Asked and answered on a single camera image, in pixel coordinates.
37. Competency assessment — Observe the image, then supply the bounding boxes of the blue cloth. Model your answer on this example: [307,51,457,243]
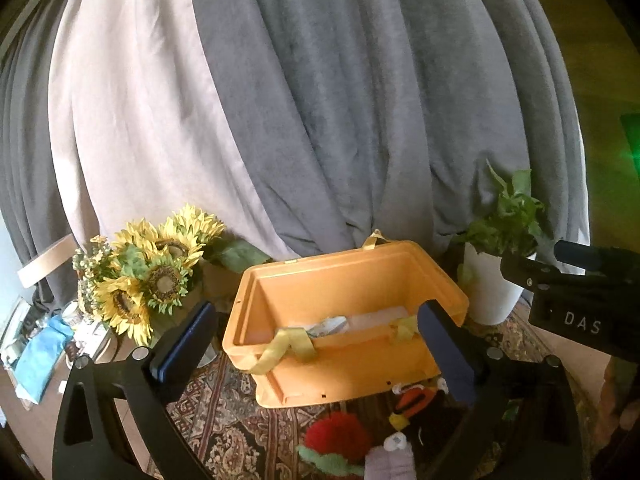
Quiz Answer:
[14,315,74,404]

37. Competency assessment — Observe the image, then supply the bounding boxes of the orange plastic storage crate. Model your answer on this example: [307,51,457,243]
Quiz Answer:
[222,234,469,408]

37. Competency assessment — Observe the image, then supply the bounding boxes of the black mouse plush toy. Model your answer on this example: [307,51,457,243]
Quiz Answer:
[384,376,477,479]

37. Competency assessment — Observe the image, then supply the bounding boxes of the sunflower bouquet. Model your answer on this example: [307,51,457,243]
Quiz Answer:
[73,204,271,346]

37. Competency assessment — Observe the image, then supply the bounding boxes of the lavender plush towel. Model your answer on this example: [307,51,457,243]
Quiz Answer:
[363,444,416,480]

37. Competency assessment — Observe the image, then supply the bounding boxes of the green potted plant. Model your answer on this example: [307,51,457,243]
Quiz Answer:
[452,160,544,258]

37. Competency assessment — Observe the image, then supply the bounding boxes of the right human hand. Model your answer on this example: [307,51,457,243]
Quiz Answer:
[597,356,639,441]

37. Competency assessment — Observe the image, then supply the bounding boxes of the grey ribbed vase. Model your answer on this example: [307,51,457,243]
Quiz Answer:
[151,260,240,346]

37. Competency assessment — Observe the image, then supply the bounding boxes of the white plant pot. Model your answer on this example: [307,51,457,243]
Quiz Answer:
[458,243,523,326]

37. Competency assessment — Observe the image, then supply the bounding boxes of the white pink curtain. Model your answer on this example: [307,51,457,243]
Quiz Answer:
[48,0,293,260]

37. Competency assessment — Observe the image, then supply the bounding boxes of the light blue soft book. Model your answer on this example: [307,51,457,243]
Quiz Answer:
[306,315,348,338]

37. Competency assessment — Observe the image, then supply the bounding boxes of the patterned oriental rug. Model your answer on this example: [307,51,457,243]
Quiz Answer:
[142,299,599,480]

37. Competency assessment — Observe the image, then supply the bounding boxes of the red fluffy strawberry plush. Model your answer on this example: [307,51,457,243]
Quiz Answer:
[296,412,372,479]

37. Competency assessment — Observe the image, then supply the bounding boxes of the white device on floor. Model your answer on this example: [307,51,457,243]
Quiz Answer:
[62,301,119,370]

